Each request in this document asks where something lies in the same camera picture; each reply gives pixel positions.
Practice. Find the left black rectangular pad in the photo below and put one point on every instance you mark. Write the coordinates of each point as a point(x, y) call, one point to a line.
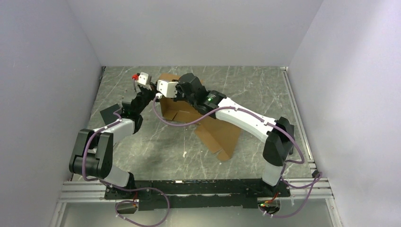
point(111, 114)

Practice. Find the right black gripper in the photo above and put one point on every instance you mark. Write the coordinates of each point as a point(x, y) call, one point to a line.
point(178, 97)

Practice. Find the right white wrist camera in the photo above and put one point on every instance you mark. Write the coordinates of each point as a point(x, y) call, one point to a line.
point(166, 89)

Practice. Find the brown cardboard box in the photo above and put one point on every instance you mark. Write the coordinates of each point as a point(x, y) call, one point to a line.
point(218, 136)

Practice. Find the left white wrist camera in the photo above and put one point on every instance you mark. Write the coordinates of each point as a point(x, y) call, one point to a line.
point(142, 79)

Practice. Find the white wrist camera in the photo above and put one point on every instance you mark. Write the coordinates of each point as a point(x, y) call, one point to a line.
point(166, 89)
point(142, 79)

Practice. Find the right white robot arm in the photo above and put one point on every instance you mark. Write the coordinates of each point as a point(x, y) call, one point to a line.
point(276, 134)

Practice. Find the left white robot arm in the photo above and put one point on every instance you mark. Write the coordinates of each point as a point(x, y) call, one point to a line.
point(92, 155)

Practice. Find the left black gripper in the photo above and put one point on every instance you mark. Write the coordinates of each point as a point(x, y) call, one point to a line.
point(153, 87)

